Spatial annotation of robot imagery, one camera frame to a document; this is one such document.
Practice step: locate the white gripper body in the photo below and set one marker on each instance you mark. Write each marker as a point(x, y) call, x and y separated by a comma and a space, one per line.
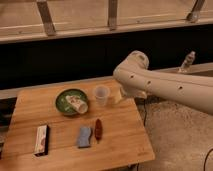
point(129, 92)

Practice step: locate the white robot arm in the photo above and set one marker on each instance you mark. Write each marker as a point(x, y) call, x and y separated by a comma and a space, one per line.
point(192, 91)

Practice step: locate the clear plastic cup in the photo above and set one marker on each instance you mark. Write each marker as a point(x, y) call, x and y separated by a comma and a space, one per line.
point(101, 94)

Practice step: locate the white ceramic cup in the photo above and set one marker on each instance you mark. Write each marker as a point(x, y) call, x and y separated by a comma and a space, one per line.
point(77, 104)

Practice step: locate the dark red oblong object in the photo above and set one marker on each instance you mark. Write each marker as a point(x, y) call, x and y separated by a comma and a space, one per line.
point(98, 130)

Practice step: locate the wooden table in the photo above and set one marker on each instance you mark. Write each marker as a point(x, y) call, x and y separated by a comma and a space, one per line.
point(124, 139)

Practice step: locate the metal clamp on ledge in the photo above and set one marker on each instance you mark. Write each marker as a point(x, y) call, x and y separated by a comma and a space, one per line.
point(188, 61)

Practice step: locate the middle metal railing bracket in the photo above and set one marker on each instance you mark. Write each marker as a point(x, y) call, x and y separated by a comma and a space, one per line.
point(112, 14)

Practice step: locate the metal railing bracket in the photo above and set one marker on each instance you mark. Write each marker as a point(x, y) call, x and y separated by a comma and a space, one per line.
point(46, 17)
point(112, 14)
point(193, 15)

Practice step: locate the right metal railing bracket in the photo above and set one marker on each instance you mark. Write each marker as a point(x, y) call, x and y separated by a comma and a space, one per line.
point(193, 15)

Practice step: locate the left metal railing bracket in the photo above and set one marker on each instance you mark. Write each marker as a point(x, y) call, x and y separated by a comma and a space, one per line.
point(46, 17)

